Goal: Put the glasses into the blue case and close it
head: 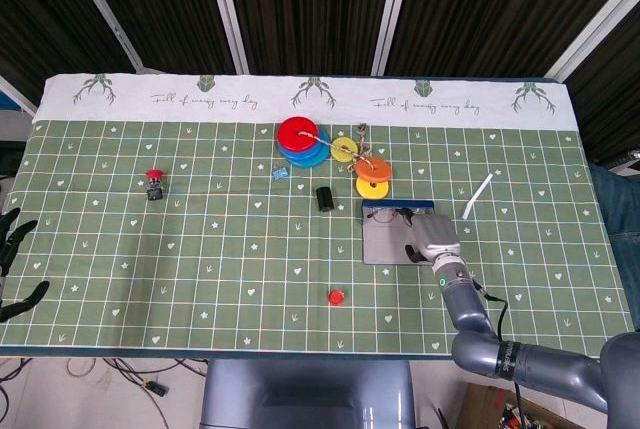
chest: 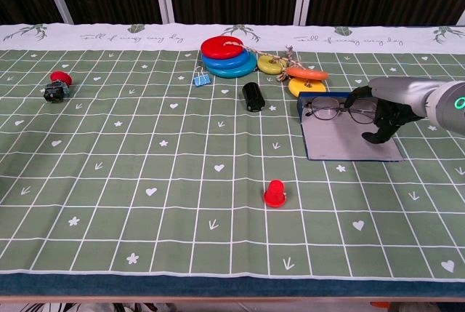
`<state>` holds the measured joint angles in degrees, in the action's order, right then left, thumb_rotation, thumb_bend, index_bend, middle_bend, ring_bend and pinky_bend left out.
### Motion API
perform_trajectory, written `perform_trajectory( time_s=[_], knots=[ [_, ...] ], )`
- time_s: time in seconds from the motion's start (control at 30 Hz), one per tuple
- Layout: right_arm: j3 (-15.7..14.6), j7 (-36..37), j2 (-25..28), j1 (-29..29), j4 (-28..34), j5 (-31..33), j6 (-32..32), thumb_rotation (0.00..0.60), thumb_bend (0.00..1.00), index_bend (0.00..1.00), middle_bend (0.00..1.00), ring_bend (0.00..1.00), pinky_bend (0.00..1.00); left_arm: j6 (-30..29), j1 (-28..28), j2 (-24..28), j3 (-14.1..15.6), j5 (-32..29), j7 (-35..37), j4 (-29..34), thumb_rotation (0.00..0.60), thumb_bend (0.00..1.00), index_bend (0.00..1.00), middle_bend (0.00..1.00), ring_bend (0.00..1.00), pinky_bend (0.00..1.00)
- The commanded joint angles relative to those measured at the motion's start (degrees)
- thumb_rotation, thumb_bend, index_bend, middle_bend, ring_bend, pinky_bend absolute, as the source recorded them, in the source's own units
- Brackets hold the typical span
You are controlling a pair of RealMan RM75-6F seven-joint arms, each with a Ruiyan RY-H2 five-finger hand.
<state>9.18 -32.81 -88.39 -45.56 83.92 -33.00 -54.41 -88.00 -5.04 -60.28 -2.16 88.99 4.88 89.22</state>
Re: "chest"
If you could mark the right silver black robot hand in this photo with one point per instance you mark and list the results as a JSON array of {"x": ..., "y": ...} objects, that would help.
[{"x": 399, "y": 94}]

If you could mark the thin-framed eyeglasses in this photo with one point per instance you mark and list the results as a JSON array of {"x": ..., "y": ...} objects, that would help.
[{"x": 325, "y": 108}]

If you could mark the blue floral glasses case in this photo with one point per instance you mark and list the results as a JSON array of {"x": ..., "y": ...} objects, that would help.
[{"x": 338, "y": 141}]

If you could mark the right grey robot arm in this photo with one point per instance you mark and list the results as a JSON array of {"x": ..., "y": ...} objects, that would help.
[{"x": 450, "y": 108}]

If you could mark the black plastic cylinder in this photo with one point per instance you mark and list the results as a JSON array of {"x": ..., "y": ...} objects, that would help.
[{"x": 252, "y": 95}]

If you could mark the small red plastic cap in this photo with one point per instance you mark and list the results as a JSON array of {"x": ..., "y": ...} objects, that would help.
[{"x": 275, "y": 195}]

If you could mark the blue binder clip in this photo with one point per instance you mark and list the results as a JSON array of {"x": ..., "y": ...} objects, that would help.
[{"x": 201, "y": 80}]

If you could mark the green grid tablecloth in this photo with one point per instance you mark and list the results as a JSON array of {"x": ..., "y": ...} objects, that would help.
[{"x": 145, "y": 144}]

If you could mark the red emergency stop button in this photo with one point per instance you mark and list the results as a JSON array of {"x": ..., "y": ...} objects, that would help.
[{"x": 60, "y": 77}]

